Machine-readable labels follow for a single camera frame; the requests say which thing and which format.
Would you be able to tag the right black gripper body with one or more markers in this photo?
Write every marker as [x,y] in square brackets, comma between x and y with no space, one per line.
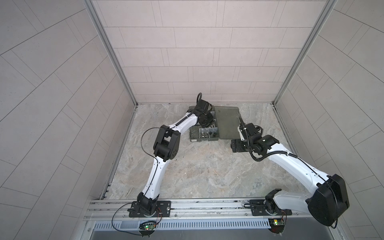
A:
[240,145]

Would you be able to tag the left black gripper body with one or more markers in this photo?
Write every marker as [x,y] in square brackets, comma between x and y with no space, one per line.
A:
[205,119]

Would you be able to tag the grey compartment organizer box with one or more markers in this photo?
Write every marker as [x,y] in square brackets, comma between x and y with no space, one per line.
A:
[224,126]

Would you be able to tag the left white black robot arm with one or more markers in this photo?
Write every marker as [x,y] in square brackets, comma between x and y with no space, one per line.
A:
[166,147]

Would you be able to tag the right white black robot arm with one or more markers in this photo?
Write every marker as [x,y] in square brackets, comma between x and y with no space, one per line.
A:
[327,198]

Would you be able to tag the right circuit board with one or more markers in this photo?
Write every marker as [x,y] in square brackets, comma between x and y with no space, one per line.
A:
[277,226]

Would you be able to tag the circuit board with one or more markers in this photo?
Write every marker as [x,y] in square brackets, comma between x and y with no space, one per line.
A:
[277,226]
[147,226]

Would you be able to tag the left circuit board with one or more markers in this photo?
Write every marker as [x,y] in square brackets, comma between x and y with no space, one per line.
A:
[147,226]

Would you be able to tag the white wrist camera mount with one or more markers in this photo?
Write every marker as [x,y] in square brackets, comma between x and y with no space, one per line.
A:
[243,132]

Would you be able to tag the aluminium mounting rail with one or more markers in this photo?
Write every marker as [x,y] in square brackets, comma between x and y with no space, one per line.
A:
[182,209]

